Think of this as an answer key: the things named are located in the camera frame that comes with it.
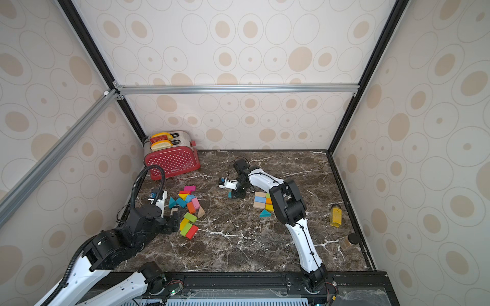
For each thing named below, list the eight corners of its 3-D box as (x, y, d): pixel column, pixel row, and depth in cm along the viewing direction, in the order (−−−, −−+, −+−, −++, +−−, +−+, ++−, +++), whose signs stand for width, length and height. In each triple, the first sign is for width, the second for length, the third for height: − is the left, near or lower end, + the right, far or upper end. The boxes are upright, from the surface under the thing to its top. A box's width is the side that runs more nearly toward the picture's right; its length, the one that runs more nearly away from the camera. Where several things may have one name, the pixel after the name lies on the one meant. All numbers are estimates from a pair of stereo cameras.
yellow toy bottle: (329, 226, 91) (332, 222, 88) (330, 207, 97) (333, 203, 94) (339, 228, 90) (342, 224, 87) (339, 209, 97) (342, 205, 93)
